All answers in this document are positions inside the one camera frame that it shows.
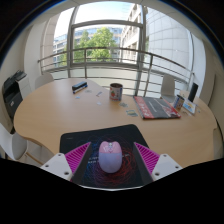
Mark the black mouse pad red swirl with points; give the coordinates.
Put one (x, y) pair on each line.
(76, 138)

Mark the black upright speaker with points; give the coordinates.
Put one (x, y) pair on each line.
(193, 92)

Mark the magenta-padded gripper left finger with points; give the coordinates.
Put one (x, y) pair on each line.
(75, 160)

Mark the red and grey magazine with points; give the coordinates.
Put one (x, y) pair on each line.
(156, 107)

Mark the white chair wooden legs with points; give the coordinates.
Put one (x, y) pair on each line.
(11, 143)

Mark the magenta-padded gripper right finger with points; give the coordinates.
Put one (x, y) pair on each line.
(150, 161)

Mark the metal balcony railing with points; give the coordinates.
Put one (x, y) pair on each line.
(110, 49)

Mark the light blue booklet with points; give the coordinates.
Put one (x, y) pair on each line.
(189, 106)

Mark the pink and lilac computer mouse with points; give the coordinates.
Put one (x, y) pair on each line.
(110, 158)

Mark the black office printer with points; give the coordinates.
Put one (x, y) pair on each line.
(11, 95)

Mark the black stapler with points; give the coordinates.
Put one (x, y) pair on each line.
(79, 87)

